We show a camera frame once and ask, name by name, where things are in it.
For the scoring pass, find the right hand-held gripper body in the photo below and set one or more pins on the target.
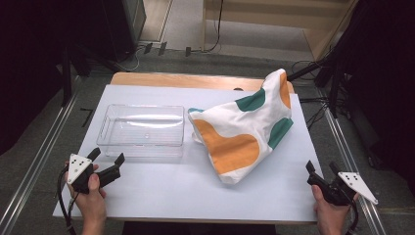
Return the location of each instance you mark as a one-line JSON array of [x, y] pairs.
[[332, 192]]

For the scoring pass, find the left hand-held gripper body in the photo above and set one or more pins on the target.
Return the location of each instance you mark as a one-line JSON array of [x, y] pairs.
[[78, 168]]

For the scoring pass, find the white orange green tote bag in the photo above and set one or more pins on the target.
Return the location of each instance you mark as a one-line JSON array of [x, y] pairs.
[[235, 124]]

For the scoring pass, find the person's right hand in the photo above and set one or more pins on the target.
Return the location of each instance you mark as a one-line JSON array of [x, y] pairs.
[[331, 213]]

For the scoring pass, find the person's left hand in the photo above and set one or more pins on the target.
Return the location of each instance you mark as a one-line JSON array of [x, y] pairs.
[[91, 202]]

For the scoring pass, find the clear plastic container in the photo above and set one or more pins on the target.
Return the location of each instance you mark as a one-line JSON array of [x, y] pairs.
[[143, 130]]

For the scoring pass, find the white table sheet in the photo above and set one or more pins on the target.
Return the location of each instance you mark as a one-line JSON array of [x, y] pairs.
[[156, 192]]

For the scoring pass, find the black stand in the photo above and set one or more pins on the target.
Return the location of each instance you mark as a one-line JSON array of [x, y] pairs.
[[67, 75], [334, 84]]

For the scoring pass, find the wooden table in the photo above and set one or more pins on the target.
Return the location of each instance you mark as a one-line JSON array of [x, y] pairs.
[[163, 79]]

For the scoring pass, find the dark curtain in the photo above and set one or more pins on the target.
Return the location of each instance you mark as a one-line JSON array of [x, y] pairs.
[[385, 81], [26, 65]]

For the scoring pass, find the person's dark clothing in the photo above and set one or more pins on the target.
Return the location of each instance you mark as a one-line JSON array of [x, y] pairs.
[[195, 229]]

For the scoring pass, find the black cabinet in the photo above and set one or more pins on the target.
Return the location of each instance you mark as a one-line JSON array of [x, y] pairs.
[[120, 26]]

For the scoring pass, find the metal floor rail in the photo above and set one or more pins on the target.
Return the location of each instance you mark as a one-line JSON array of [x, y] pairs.
[[350, 163], [36, 166]]

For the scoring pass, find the light wooden frame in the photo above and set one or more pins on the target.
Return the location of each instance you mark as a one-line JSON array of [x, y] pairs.
[[326, 36]]

